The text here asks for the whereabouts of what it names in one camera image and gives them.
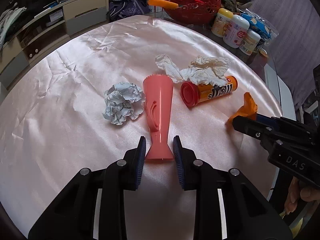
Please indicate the purple bag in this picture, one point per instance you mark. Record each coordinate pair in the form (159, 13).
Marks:
(126, 8)

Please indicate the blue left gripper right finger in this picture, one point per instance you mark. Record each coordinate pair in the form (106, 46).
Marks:
(178, 154)

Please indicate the white folding lap desk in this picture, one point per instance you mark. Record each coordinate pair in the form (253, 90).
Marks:
(280, 90)

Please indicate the pink satin tablecloth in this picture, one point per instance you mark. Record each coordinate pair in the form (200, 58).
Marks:
(83, 106)

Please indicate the white tissue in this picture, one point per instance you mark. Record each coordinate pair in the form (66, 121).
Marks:
(201, 71)

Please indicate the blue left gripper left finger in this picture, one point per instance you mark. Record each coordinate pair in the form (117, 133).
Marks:
(140, 156)

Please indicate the small white supplement bottle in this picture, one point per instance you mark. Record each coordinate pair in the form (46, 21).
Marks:
(249, 42)

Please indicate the blue chip bag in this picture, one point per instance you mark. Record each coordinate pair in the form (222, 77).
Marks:
(261, 26)

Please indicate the purple curtain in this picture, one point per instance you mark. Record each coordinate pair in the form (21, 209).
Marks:
(296, 49)

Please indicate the pink plastic cup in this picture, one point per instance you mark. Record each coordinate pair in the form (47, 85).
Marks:
(158, 90)

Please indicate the red plastic basket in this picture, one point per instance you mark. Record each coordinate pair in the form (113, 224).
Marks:
(196, 12)

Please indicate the orange wrapper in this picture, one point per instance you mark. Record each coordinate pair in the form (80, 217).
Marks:
(248, 109)

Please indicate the white paper ball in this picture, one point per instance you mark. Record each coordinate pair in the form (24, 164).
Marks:
(123, 100)

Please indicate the person's right hand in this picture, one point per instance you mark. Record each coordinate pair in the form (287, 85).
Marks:
(307, 194)

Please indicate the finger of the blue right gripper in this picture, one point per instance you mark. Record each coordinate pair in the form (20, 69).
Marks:
(268, 121)

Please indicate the orange candy tube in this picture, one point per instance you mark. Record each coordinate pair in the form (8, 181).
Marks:
(192, 94)

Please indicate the pink label white bottle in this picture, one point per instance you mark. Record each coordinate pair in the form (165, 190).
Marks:
(236, 31)

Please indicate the yellow lid white bottle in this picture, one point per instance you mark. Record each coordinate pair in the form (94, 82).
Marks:
(222, 19)

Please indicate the orange handle tool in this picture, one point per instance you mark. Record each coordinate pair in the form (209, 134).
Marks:
(163, 4)

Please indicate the beige TV cabinet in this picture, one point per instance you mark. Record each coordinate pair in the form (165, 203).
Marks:
(46, 32)

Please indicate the pile of clothes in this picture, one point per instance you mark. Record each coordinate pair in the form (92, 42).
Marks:
(8, 17)

